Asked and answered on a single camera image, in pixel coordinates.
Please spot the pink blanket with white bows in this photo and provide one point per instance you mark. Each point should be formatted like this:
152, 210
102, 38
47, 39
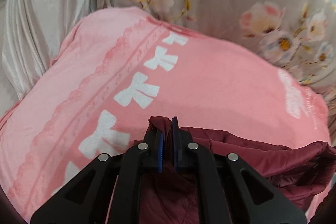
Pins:
183, 77

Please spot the silver satin curtain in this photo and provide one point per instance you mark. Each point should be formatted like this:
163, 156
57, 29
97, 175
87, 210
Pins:
44, 19

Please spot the maroon puffer jacket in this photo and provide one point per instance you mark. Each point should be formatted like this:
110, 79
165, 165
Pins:
275, 161

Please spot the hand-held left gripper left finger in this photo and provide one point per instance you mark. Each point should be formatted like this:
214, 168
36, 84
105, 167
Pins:
160, 150

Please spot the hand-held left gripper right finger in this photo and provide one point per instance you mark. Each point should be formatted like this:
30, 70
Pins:
175, 142

